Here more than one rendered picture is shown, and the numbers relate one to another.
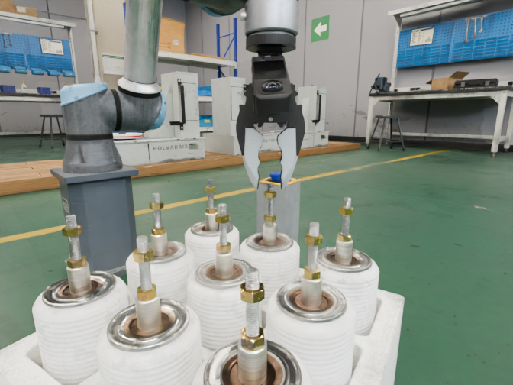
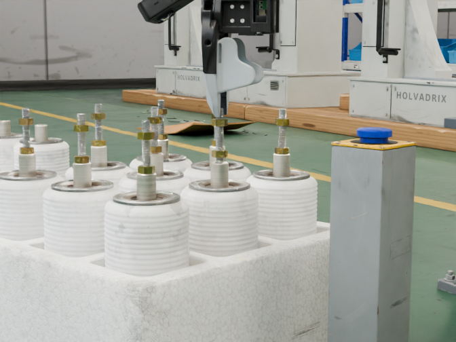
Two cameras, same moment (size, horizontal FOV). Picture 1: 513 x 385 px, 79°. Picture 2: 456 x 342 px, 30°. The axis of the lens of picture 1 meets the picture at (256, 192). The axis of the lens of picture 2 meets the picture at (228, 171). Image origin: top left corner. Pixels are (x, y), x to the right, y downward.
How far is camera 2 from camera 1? 1.23 m
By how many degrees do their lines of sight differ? 99
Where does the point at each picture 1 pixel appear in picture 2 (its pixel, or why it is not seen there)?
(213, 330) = not seen: hidden behind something
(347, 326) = (45, 195)
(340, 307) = (61, 188)
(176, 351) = (69, 173)
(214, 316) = not seen: hidden behind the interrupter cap
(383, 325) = (94, 268)
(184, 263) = (195, 174)
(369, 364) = (52, 256)
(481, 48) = not seen: outside the picture
